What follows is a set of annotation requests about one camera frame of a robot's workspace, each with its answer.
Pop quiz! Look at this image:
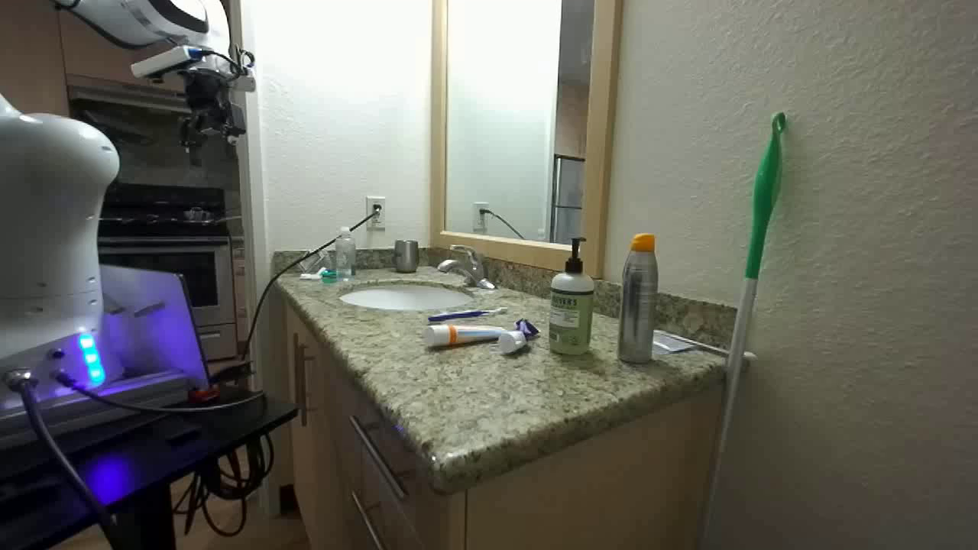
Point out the black cable bundle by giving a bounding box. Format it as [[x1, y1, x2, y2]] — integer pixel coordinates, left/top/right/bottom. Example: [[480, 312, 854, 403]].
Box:
[[171, 430, 280, 541]]

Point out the granite top vanity cabinet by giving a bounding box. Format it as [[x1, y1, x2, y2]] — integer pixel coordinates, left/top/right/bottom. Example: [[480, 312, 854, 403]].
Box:
[[271, 248, 741, 550]]

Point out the blue toothbrush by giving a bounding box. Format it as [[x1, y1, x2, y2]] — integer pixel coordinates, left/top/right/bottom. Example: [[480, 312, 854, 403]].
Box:
[[426, 304, 510, 323]]

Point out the chrome faucet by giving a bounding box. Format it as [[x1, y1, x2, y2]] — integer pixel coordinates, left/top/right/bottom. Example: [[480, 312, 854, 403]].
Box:
[[438, 243, 498, 293]]

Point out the green mop handle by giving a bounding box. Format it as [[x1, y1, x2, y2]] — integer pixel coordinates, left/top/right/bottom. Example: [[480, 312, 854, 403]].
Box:
[[698, 111, 791, 550]]

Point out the white wall outlet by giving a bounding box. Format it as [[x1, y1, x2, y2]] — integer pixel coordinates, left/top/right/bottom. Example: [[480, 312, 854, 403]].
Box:
[[364, 191, 391, 234]]

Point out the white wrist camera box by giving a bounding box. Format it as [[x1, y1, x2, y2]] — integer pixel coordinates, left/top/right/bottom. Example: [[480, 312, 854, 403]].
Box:
[[130, 43, 224, 81]]

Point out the metal cabinet door handle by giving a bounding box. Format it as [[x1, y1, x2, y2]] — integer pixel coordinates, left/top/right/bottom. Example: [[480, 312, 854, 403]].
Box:
[[290, 333, 314, 426]]

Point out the black power cable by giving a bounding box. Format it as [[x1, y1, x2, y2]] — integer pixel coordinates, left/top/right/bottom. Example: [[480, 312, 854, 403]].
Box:
[[242, 207, 383, 364]]

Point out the white toothpaste tube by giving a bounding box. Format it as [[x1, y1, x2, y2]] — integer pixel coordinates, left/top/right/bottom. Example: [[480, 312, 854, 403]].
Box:
[[426, 320, 516, 354]]

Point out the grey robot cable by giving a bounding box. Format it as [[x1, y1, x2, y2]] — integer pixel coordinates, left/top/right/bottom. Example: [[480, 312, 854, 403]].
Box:
[[7, 368, 116, 531]]

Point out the flat white blue packet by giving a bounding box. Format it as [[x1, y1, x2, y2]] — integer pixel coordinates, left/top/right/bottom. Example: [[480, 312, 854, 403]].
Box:
[[651, 327, 731, 360]]

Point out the dark range hood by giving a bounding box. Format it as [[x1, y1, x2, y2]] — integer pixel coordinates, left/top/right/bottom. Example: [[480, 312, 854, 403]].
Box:
[[64, 72, 244, 190]]

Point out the open grey laptop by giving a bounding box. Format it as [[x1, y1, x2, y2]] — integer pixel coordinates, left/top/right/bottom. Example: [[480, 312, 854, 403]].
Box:
[[0, 261, 210, 444]]

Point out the wooden framed wall mirror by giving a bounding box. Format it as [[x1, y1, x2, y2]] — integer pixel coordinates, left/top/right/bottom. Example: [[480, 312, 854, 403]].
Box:
[[429, 0, 627, 275]]

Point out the silver spray can orange cap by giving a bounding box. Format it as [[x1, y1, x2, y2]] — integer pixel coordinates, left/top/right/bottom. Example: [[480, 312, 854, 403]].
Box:
[[618, 229, 662, 365]]

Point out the blue white razor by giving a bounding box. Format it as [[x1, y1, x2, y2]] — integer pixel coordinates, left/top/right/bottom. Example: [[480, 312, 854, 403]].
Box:
[[498, 317, 540, 356]]

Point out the green label soap pump bottle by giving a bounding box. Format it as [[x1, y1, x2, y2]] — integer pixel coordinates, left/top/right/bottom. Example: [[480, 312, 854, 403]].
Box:
[[549, 234, 596, 360]]

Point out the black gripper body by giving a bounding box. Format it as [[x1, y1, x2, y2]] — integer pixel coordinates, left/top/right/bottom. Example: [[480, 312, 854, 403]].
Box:
[[181, 56, 256, 140]]

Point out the white oval sink basin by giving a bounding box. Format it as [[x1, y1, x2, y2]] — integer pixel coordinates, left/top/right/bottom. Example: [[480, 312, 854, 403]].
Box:
[[338, 282, 478, 313]]

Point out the black robot table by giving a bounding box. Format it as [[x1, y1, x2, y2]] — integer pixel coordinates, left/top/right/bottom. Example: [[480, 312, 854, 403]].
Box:
[[0, 390, 301, 550]]

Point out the small metal cup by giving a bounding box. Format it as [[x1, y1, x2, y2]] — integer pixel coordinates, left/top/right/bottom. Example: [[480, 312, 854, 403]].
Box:
[[391, 239, 421, 275]]

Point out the small red device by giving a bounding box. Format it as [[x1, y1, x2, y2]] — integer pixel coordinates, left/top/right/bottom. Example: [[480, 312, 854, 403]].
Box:
[[188, 378, 244, 407]]

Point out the small clear plastic bottle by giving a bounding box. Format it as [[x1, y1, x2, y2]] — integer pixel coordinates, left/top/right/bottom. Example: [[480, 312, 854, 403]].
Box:
[[333, 225, 362, 284]]

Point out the metal drawer handle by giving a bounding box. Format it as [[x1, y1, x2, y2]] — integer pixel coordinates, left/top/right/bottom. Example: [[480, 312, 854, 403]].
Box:
[[349, 489, 391, 550], [349, 412, 411, 502]]

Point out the stainless steel oven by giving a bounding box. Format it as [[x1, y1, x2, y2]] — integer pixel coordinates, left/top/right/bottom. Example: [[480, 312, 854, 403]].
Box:
[[94, 181, 244, 360]]

